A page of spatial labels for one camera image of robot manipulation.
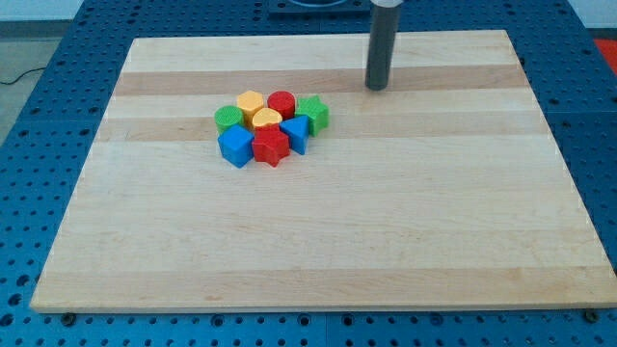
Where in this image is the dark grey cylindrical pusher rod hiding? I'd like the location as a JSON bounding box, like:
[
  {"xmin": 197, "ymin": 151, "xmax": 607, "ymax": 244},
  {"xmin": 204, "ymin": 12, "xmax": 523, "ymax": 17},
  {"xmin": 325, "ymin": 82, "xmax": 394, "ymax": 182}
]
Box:
[{"xmin": 364, "ymin": 0, "xmax": 404, "ymax": 91}]

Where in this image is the green star block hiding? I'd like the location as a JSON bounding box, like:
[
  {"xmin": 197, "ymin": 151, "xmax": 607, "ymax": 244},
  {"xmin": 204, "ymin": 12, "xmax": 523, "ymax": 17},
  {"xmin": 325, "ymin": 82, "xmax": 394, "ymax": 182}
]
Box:
[{"xmin": 295, "ymin": 95, "xmax": 330, "ymax": 137}]

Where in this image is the red star block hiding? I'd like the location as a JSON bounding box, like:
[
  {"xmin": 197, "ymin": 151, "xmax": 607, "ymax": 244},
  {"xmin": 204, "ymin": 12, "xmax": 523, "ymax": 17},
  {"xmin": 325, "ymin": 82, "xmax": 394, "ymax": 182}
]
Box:
[{"xmin": 252, "ymin": 124, "xmax": 290, "ymax": 168}]

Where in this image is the red cylinder block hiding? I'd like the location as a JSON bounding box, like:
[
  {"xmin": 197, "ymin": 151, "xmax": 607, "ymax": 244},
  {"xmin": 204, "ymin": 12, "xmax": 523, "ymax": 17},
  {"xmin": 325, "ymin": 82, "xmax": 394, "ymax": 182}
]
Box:
[{"xmin": 267, "ymin": 91, "xmax": 296, "ymax": 120}]

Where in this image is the blue triangle block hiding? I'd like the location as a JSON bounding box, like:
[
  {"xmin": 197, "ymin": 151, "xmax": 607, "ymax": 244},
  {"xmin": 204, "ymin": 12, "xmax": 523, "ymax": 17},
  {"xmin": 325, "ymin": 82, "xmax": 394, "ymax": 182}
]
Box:
[{"xmin": 280, "ymin": 115, "xmax": 309, "ymax": 155}]

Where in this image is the yellow heart block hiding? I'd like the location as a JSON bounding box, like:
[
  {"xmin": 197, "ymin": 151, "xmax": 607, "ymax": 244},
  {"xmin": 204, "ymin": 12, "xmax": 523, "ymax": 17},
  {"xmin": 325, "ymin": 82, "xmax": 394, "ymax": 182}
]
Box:
[{"xmin": 251, "ymin": 108, "xmax": 282, "ymax": 129}]

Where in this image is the yellow hexagon block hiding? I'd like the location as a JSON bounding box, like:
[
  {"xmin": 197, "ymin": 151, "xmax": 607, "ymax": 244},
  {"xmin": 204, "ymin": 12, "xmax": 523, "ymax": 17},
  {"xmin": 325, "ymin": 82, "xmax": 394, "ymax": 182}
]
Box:
[{"xmin": 236, "ymin": 91, "xmax": 264, "ymax": 128}]

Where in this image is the large wooden board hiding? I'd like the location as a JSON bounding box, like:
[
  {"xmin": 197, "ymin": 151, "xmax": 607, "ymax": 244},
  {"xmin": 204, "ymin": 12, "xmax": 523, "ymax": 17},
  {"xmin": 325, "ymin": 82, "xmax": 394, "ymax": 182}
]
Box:
[{"xmin": 31, "ymin": 30, "xmax": 616, "ymax": 313}]

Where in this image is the green cylinder block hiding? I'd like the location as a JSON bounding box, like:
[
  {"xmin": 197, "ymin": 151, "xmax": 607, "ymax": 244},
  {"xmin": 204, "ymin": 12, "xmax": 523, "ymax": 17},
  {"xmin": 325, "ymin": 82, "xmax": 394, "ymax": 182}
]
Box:
[{"xmin": 214, "ymin": 105, "xmax": 244, "ymax": 134}]

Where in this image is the blue cube block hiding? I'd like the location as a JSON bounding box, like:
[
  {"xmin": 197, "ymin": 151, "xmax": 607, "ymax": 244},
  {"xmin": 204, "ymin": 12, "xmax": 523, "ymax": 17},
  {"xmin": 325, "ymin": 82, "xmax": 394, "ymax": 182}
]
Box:
[{"xmin": 218, "ymin": 125, "xmax": 255, "ymax": 169}]

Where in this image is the red object at edge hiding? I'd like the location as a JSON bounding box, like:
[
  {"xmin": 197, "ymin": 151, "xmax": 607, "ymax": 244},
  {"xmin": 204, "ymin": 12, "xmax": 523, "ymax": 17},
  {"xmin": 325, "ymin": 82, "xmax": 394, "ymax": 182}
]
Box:
[{"xmin": 594, "ymin": 39, "xmax": 617, "ymax": 74}]

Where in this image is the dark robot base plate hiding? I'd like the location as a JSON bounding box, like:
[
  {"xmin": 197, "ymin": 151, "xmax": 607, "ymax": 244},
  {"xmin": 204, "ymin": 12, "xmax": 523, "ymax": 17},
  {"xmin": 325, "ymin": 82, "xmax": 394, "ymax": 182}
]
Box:
[{"xmin": 264, "ymin": 0, "xmax": 371, "ymax": 18}]

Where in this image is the black cable on floor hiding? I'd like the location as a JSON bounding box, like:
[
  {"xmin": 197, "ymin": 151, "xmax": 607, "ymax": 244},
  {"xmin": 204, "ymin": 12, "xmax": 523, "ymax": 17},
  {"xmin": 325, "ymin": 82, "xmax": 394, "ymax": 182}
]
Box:
[{"xmin": 0, "ymin": 67, "xmax": 47, "ymax": 87}]

